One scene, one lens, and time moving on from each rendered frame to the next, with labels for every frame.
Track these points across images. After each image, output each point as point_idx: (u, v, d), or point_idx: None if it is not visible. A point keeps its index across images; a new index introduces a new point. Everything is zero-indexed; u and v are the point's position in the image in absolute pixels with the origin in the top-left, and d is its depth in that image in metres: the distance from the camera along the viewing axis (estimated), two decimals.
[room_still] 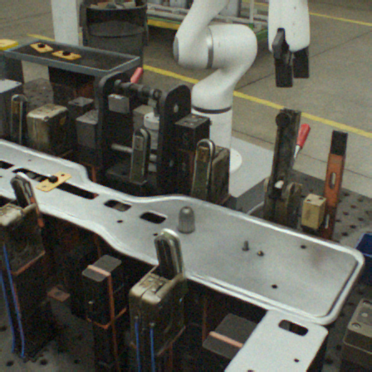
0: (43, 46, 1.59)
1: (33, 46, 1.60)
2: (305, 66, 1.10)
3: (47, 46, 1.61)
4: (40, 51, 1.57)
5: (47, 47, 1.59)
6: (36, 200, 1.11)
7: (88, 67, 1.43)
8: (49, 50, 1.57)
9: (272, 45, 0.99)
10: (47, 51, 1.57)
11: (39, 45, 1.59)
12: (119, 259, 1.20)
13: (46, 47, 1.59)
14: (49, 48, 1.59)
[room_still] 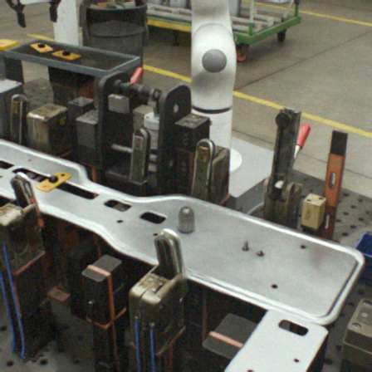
0: (43, 46, 1.59)
1: (33, 46, 1.60)
2: (53, 13, 1.57)
3: (47, 46, 1.61)
4: (40, 51, 1.57)
5: (47, 47, 1.59)
6: (36, 200, 1.11)
7: (88, 67, 1.43)
8: (49, 50, 1.57)
9: None
10: (47, 51, 1.57)
11: (39, 45, 1.59)
12: (119, 259, 1.20)
13: (46, 47, 1.59)
14: (49, 48, 1.59)
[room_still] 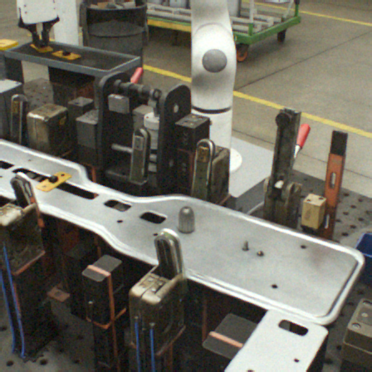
0: (43, 46, 1.59)
1: (33, 46, 1.60)
2: (45, 38, 1.58)
3: None
4: (40, 51, 1.57)
5: (47, 47, 1.60)
6: (36, 200, 1.11)
7: (88, 67, 1.43)
8: (48, 50, 1.57)
9: (17, 26, 1.54)
10: (47, 50, 1.57)
11: None
12: (119, 259, 1.20)
13: (46, 47, 1.60)
14: (49, 48, 1.59)
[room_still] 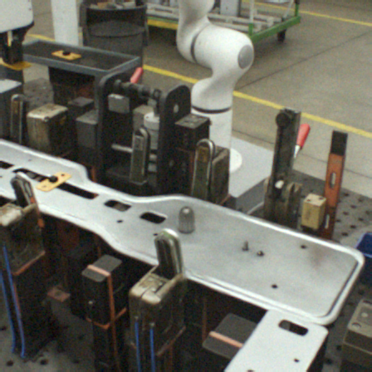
0: (16, 61, 1.18)
1: (1, 62, 1.19)
2: (18, 50, 1.17)
3: None
4: (16, 69, 1.16)
5: (22, 62, 1.19)
6: (36, 200, 1.11)
7: (88, 67, 1.43)
8: (26, 66, 1.17)
9: None
10: (25, 66, 1.17)
11: None
12: (119, 259, 1.20)
13: (20, 62, 1.19)
14: (25, 63, 1.18)
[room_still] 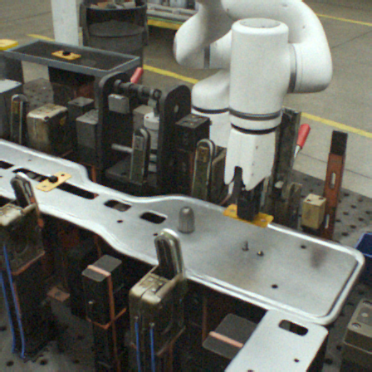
0: None
1: (234, 217, 1.01)
2: (257, 202, 1.00)
3: None
4: (261, 227, 0.98)
5: (259, 214, 1.01)
6: (36, 200, 1.11)
7: (88, 67, 1.43)
8: (270, 220, 1.00)
9: (232, 196, 0.94)
10: (269, 222, 0.99)
11: None
12: (119, 259, 1.20)
13: (256, 215, 1.01)
14: (264, 216, 1.01)
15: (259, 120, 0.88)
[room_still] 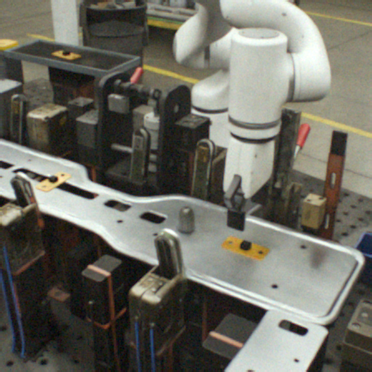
0: (250, 246, 1.04)
1: (232, 249, 1.04)
2: (265, 194, 1.03)
3: (249, 242, 1.06)
4: (258, 259, 1.02)
5: (256, 247, 1.05)
6: (36, 200, 1.11)
7: (88, 67, 1.43)
8: (266, 252, 1.03)
9: (225, 198, 0.91)
10: (266, 254, 1.03)
11: (247, 247, 1.03)
12: (119, 259, 1.20)
13: (253, 247, 1.05)
14: (261, 247, 1.04)
15: (258, 129, 0.89)
